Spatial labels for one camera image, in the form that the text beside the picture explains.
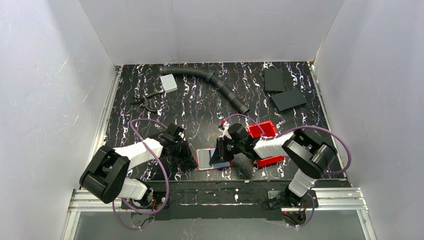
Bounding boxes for black flat pad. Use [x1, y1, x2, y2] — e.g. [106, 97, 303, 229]
[263, 68, 285, 94]
[270, 89, 307, 112]

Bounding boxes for black flat pad lower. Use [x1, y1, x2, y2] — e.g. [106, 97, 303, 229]
[270, 89, 307, 112]

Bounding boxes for black flat pad upper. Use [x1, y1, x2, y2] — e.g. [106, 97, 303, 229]
[263, 68, 285, 94]

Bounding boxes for black pliers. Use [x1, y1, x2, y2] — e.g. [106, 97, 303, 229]
[130, 91, 164, 113]

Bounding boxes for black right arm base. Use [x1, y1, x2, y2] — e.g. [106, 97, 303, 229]
[262, 190, 319, 228]

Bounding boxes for red card holder wallet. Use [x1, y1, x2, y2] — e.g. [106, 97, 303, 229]
[195, 147, 233, 172]

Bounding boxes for black corrugated hose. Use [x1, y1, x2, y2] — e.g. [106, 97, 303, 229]
[158, 65, 250, 115]

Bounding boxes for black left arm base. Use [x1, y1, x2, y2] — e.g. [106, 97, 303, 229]
[126, 190, 166, 211]

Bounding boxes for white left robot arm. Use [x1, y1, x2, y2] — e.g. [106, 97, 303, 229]
[79, 123, 197, 207]

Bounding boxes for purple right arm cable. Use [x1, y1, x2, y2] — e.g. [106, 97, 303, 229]
[221, 113, 353, 229]

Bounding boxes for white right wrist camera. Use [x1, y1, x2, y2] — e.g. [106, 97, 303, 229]
[218, 120, 232, 139]

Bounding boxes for red plastic tray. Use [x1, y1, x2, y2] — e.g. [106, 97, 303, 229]
[246, 120, 286, 168]

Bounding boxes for small grey box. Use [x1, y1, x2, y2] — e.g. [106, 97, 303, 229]
[160, 74, 178, 93]

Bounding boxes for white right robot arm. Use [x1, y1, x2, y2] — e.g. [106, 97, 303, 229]
[209, 123, 337, 199]

